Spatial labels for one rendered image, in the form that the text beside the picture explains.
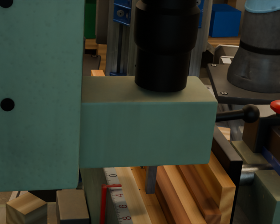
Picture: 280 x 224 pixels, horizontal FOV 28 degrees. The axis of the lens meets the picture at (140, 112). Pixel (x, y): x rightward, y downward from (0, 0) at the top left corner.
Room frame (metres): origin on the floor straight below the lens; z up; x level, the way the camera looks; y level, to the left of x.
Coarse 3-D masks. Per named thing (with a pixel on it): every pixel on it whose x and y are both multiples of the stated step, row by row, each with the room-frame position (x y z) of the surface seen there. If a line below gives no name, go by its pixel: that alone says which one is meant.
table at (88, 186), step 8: (80, 168) 0.72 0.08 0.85; (88, 168) 0.64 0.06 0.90; (88, 176) 0.64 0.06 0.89; (88, 184) 0.63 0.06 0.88; (88, 192) 0.63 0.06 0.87; (88, 200) 0.63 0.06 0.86; (96, 200) 0.57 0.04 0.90; (88, 208) 0.62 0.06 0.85; (96, 208) 0.56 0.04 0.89; (240, 208) 0.57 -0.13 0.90; (96, 216) 0.56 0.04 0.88; (240, 216) 0.55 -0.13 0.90
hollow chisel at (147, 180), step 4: (148, 168) 0.51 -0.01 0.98; (152, 168) 0.51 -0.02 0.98; (156, 168) 0.51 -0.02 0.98; (148, 172) 0.51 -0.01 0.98; (152, 172) 0.51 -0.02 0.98; (148, 176) 0.51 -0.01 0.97; (152, 176) 0.51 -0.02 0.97; (148, 180) 0.51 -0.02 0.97; (152, 180) 0.51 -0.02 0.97; (148, 184) 0.51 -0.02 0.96; (152, 184) 0.51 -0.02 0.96; (148, 188) 0.51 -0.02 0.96; (152, 188) 0.51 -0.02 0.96; (148, 192) 0.51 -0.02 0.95; (152, 192) 0.51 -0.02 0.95
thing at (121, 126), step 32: (96, 96) 0.47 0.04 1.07; (128, 96) 0.48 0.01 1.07; (160, 96) 0.49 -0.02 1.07; (192, 96) 0.49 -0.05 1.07; (96, 128) 0.46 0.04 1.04; (128, 128) 0.47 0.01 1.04; (160, 128) 0.48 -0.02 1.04; (192, 128) 0.48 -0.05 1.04; (96, 160) 0.46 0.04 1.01; (128, 160) 0.47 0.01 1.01; (160, 160) 0.48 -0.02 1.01; (192, 160) 0.48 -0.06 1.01
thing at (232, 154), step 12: (216, 132) 0.58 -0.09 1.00; (216, 144) 0.55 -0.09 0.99; (228, 144) 0.55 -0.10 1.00; (216, 156) 0.55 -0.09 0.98; (228, 156) 0.52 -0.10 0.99; (228, 168) 0.51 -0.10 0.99; (240, 168) 0.51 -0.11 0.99; (252, 168) 0.56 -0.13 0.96; (264, 168) 0.56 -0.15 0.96; (240, 180) 0.55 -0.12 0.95; (252, 180) 0.55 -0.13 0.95
